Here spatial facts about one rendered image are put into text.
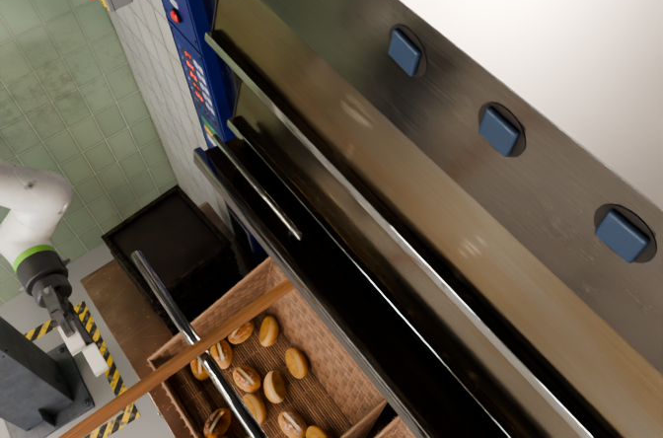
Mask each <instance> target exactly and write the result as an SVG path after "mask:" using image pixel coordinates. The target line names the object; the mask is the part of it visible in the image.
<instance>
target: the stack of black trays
mask: <svg viewBox="0 0 663 438"><path fill-rule="evenodd" d="M101 238H102V239H103V241H104V242H105V244H106V245H107V247H108V248H109V249H110V253H111V254H112V256H113V257H114V258H115V260H116V261H117V263H118V264H119V265H120V267H121V268H122V269H123V271H124V272H125V273H126V275H127V276H128V277H129V279H130V280H131V281H132V283H133V284H134V285H135V287H136V288H137V289H138V291H139V292H140V293H141V295H142V296H143V297H144V299H145V300H146V301H147V303H148V304H149V305H150V307H151V308H152V309H153V311H154V312H155V314H156V315H157V316H159V318H160V319H161V320H162V322H163V323H164V324H165V326H166V327H167V328H168V330H169V331H170V332H171V334H172V335H173V336H175V335H177V334H178V333H179V332H180V331H179V330H178V328H177V327H176V325H175V324H174V322H173V321H172V319H171V318H170V316H169V315H168V313H167V312H166V310H165V309H164V307H163V306H162V304H161V303H160V301H159V300H158V298H157V297H156V295H155V294H154V293H153V291H152V290H151V288H150V287H149V285H148V284H147V282H146V281H145V279H144V278H143V276H142V275H141V273H140V272H139V270H138V269H137V267H136V266H135V264H134V263H133V261H132V260H131V258H130V256H131V254H132V253H133V252H135V251H141V252H142V253H143V255H144V256H145V258H146V259H147V261H148V262H149V263H150V265H151V266H152V268H153V269H154V271H155V272H156V274H157V275H158V277H159V278H160V280H161V281H162V282H163V284H164V285H165V287H166V288H167V290H168V291H169V293H170V294H171V296H172V297H173V298H174V300H175V301H176V303H177V304H178V306H179V307H180V309H181V310H182V312H183V313H184V315H185V316H186V318H187V319H188V321H189V322H190V323H191V322H192V321H193V320H194V318H197V317H198V316H199V315H201V314H202V313H201V311H202V312H204V311H205V310H207V308H209V305H210V306H211V305H212V304H214V302H216V301H217V300H216V299H220V298H221V297H222V295H224V293H225V294H226V293H227V292H228V291H229V289H231V286H232V287H234V286H235V285H236V284H237V283H239V280H240V281H241V280H242V279H243V276H242V275H241V274H240V273H239V272H240V270H239V267H238V264H237V263H236V261H237V259H236V258H235V255H236V254H235V252H234V251H233V250H232V249H231V247H230V246H231V245H232V243H231V242H230V241H229V240H228V239H227V238H226V236H225V235H224V234H223V233H222V232H221V231H220V230H219V229H218V228H217V227H216V226H215V225H214V223H213V222H212V221H211V220H210V219H209V218H208V217H207V216H206V215H205V214H204V213H203V212H202V211H201V209H200V208H199V207H198V206H197V205H196V204H195V203H194V202H193V201H192V200H191V199H190V198H189V196H188V195H187V194H186V193H185V192H184V191H183V190H182V189H181V188H180V187H179V186H178V185H177V184H176V185H175V186H174V187H172V188H171V189H169V190H168V191H166V192H165V193H163V194H162V195H160V196H159V197H157V198H156V199H154V200H153V201H152V202H150V203H149V204H147V205H146V206H144V207H143V208H141V209H140V210H138V211H137V212H136V213H134V214H133V215H131V216H130V217H128V218H127V219H125V220H124V221H122V222H121V223H120V224H118V225H117V226H115V227H114V228H112V229H111V230H109V231H108V232H106V233H105V234H104V235H102V236H101Z"/></svg>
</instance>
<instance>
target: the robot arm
mask: <svg viewBox="0 0 663 438"><path fill-rule="evenodd" d="M72 200H73V190H72V187H71V184H70V183H69V181H68V180H67V179H66V178H65V177H64V176H62V175H61V174H59V173H56V172H52V171H47V170H42V169H36V168H32V167H27V166H22V165H17V164H13V163H11V162H7V161H4V160H0V205H1V206H4V207H7V208H10V209H11V210H10V212H9V213H8V215H7V216H6V218H5V219H4V221H3V222H2V223H1V225H0V253H1V255H2V256H3V257H4V258H5V259H7V260H8V261H9V262H10V264H11V265H12V267H13V268H14V270H15V272H16V274H17V276H18V278H19V280H20V281H21V283H22V285H23V286H22V287H21V288H20V291H23V290H25V291H26V293H27V294H28V295H30V296H32V297H34V298H35V300H36V302H37V304H38V305H39V306H40V307H41V308H44V309H47V310H48V313H49V315H50V318H51V319H52V320H54V322H53V323H51V325H52V326H53V328H54V329H55V328H56V327H57V328H58V330H59V332H60V334H61V336H62V338H63V339H64V341H65V343H66V345H67V347H68V349H69V351H70V352H71V354H72V355H73V356H74V355H75V354H77V353H78V352H80V351H81V350H82V352H83V354H84V355H85V357H86V359H87V361H88V363H89V364H90V366H91V368H92V370H93V372H94V373H95V375H96V377H98V376H99V375H101V374H102V373H104V372H105V371H107V370H108V369H109V368H110V367H109V366H108V364H107V362H106V360H105V358H104V357H103V355H102V353H101V351H100V350H99V348H98V346H97V344H98V341H94V340H93V339H92V337H91V336H90V334H89V333H88V331H87V330H86V328H85V326H84V325H83V323H82V322H81V320H80V319H79V316H78V314H77V313H76V311H75V310H74V306H73V305H72V303H71V302H69V301H68V298H69V297H70V296H71V294H72V286H71V284H70V283H69V281H68V279H67V278H68V268H67V267H66V265H67V264H68V263H70V262H71V259H70V258H69V259H67V260H61V259H60V257H59V255H58V254H57V252H56V250H55V248H54V246H53V244H52V242H51V237H52V235H53V232H54V230H55V228H56V226H57V225H58V223H59V221H60V220H61V218H62V217H63V216H64V214H65V213H66V211H67V210H68V209H69V207H70V205H71V203H72Z"/></svg>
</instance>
